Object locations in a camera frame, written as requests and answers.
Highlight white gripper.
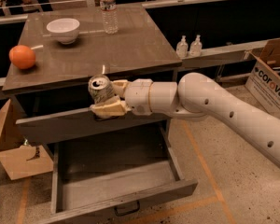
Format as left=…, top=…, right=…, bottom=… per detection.
left=90, top=79, right=153, bottom=119

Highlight green 7up soda can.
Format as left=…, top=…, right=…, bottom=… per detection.
left=88, top=74, right=115, bottom=104

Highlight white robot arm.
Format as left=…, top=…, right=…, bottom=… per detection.
left=88, top=73, right=280, bottom=168

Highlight grey upper drawer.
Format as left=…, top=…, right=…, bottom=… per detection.
left=15, top=90, right=182, bottom=146

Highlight grey drawer cabinet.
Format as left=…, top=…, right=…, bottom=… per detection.
left=2, top=2, right=183, bottom=147

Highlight grey open lower drawer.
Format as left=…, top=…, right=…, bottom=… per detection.
left=39, top=122, right=197, bottom=224

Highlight left sanitizer pump bottle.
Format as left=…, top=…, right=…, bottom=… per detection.
left=176, top=35, right=189, bottom=58

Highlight sanitizer pump bottle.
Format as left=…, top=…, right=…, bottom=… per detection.
left=176, top=35, right=189, bottom=58
left=189, top=35, right=203, bottom=57

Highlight white ceramic bowl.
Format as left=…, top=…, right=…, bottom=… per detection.
left=47, top=18, right=80, bottom=44

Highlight right sanitizer pump bottle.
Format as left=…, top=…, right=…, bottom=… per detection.
left=189, top=35, right=203, bottom=57

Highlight clear plastic water bottle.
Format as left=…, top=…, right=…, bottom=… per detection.
left=99, top=0, right=119, bottom=34

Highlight orange fruit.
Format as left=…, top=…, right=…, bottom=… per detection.
left=8, top=45, right=35, bottom=70

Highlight brown cardboard box flaps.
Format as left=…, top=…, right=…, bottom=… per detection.
left=0, top=100, right=53, bottom=180

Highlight white corovan cardboard box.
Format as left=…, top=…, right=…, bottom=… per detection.
left=245, top=38, right=280, bottom=119

